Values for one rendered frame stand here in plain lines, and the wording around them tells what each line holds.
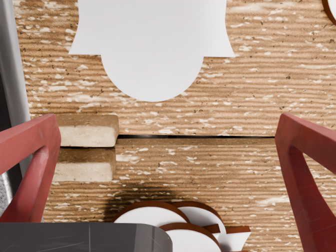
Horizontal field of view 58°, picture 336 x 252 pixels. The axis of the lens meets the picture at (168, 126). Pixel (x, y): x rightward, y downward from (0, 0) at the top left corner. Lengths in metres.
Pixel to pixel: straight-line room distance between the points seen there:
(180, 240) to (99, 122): 0.11
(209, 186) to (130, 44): 0.14
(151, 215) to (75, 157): 0.08
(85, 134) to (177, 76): 0.08
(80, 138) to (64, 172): 0.03
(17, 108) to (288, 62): 0.22
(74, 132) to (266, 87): 0.15
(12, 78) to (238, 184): 0.21
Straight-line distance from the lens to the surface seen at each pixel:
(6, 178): 0.33
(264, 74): 0.25
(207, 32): 0.22
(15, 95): 0.28
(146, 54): 0.22
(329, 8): 0.25
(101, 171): 0.24
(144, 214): 0.25
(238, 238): 0.30
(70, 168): 0.24
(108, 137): 0.22
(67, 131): 0.23
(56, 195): 0.29
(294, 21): 0.25
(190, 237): 0.26
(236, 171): 0.27
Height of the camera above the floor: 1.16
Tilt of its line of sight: 68 degrees down
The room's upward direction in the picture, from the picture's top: 175 degrees clockwise
